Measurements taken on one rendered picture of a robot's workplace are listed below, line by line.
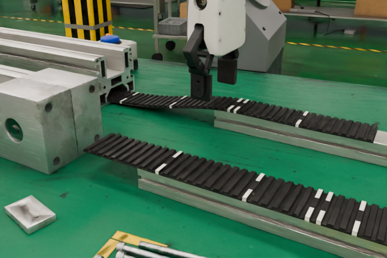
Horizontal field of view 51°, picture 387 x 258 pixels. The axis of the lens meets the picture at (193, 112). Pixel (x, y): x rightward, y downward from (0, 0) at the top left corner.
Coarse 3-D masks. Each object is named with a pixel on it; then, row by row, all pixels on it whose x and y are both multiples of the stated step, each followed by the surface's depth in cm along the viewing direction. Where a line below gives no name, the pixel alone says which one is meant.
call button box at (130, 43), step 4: (120, 40) 87; (124, 40) 88; (128, 40) 88; (120, 44) 85; (124, 44) 85; (128, 44) 85; (132, 44) 86; (132, 48) 86; (136, 48) 88; (136, 52) 88; (132, 56) 87; (136, 56) 88; (136, 60) 89; (136, 64) 89; (136, 68) 89
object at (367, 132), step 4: (364, 124) 54; (368, 124) 54; (372, 124) 55; (364, 128) 53; (368, 128) 54; (372, 128) 53; (376, 128) 54; (360, 132) 52; (364, 132) 52; (368, 132) 53; (372, 132) 52; (376, 132) 53; (360, 136) 51; (364, 136) 52; (368, 136) 51; (372, 136) 51; (360, 140) 51; (364, 140) 51; (368, 140) 51; (372, 140) 51
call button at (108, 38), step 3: (102, 36) 86; (105, 36) 86; (108, 36) 85; (111, 36) 85; (114, 36) 86; (117, 36) 86; (102, 39) 84; (105, 39) 84; (108, 39) 84; (111, 39) 84; (114, 39) 84; (117, 39) 85; (105, 42) 84; (108, 42) 84; (111, 42) 84; (114, 42) 84
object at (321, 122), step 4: (320, 116) 57; (324, 116) 57; (328, 116) 57; (316, 120) 56; (320, 120) 56; (324, 120) 56; (328, 120) 56; (312, 124) 54; (316, 124) 54; (320, 124) 55; (324, 124) 54; (308, 128) 54; (312, 128) 54; (316, 128) 54; (320, 128) 53; (324, 128) 54; (324, 132) 53
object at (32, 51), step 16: (0, 32) 86; (16, 32) 84; (32, 32) 84; (0, 48) 76; (16, 48) 74; (32, 48) 72; (48, 48) 71; (64, 48) 78; (80, 48) 76; (96, 48) 74; (112, 48) 72; (128, 48) 72; (16, 64) 75; (32, 64) 73; (48, 64) 71; (64, 64) 70; (80, 64) 67; (96, 64) 66; (112, 64) 73; (128, 64) 73; (112, 80) 73; (128, 80) 74
